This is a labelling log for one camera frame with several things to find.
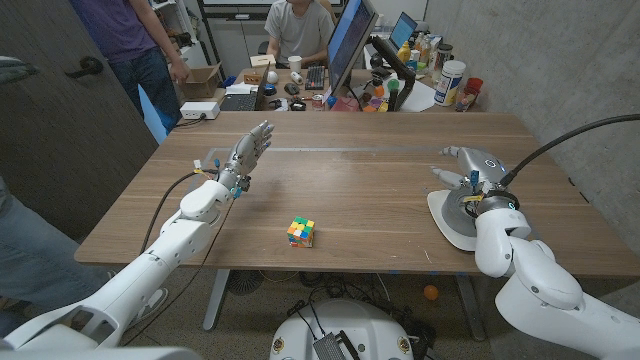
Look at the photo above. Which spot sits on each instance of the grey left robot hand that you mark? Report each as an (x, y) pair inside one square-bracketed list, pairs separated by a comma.
[(247, 152)]

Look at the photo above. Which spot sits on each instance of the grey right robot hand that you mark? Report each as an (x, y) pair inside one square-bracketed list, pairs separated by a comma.
[(482, 170)]

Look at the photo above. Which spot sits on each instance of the grey duct tape roll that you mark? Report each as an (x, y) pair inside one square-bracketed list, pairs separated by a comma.
[(452, 215)]

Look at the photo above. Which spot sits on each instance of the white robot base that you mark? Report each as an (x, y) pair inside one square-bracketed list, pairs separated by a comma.
[(350, 320)]

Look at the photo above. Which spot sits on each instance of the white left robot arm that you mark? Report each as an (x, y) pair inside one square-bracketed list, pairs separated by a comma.
[(185, 235)]

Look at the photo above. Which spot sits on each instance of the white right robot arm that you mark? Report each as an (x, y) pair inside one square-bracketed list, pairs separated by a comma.
[(540, 295)]

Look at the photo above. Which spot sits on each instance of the white paper plate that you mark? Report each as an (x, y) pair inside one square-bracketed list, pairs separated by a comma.
[(457, 242)]

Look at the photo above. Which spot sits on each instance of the white tape roll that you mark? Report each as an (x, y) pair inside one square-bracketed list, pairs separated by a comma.
[(297, 77)]

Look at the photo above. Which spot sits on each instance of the white sheet of paper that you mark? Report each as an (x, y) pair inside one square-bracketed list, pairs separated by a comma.
[(420, 97)]

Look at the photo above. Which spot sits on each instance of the multicoloured Rubik's cube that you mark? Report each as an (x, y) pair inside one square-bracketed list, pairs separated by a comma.
[(301, 232)]

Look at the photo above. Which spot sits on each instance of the black open laptop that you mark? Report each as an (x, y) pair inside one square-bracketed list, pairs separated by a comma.
[(242, 101)]

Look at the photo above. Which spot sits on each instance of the white power box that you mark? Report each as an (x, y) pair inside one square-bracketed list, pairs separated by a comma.
[(200, 110)]

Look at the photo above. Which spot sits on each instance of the black computer mouse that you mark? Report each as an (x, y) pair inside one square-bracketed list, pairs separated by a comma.
[(292, 88)]

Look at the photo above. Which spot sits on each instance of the jar with red lid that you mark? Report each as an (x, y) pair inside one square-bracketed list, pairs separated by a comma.
[(470, 92)]

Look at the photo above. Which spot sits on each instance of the white ball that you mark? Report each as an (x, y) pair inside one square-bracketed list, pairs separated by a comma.
[(272, 77)]

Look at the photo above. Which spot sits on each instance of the brown cardboard box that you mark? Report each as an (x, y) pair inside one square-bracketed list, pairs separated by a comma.
[(200, 82)]

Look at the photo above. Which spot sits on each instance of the red soda can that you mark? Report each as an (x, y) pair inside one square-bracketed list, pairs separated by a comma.
[(317, 102)]

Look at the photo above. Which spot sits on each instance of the light wooden box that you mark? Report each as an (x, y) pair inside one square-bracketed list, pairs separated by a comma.
[(262, 60)]

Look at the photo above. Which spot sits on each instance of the white canister blue label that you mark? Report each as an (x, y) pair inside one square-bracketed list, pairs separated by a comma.
[(449, 82)]

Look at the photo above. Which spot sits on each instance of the white paper cup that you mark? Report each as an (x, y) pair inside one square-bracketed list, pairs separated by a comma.
[(295, 64)]

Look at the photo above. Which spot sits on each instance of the black keyboard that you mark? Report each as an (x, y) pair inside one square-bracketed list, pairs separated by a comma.
[(315, 77)]

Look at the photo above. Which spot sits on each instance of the pink box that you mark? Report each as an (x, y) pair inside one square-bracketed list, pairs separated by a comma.
[(345, 104)]

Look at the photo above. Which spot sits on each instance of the clear jar black lid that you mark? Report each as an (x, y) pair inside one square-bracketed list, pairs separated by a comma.
[(444, 57)]

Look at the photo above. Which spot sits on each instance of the green ball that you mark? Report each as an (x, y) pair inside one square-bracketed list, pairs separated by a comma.
[(393, 85)]

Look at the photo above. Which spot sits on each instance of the black round fan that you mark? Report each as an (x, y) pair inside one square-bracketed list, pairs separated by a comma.
[(244, 281)]

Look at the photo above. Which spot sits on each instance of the orange ball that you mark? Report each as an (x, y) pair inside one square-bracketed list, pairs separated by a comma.
[(431, 292)]

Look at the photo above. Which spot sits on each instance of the seated person grey t-shirt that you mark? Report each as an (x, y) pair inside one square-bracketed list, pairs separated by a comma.
[(300, 30)]

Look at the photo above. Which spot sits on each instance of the grey table leg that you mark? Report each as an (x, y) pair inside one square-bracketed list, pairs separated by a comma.
[(470, 307), (215, 300)]

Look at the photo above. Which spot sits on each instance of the yellow bottle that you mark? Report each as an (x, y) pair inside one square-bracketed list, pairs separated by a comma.
[(404, 52)]

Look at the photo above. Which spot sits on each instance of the dark wooden door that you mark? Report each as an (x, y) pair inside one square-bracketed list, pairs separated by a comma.
[(100, 160)]

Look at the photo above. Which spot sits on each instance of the black computer monitor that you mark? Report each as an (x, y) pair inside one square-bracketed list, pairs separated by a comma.
[(350, 40)]

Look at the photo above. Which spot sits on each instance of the laptop with blue screen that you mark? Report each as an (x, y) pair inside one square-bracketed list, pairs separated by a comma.
[(402, 30)]

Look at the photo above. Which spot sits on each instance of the standing person purple shirt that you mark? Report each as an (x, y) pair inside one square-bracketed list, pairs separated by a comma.
[(125, 30)]

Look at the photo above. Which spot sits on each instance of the person in grey jeans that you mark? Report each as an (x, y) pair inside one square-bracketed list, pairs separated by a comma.
[(40, 260)]

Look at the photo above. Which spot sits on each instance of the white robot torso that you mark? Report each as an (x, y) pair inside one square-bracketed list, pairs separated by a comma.
[(100, 355)]

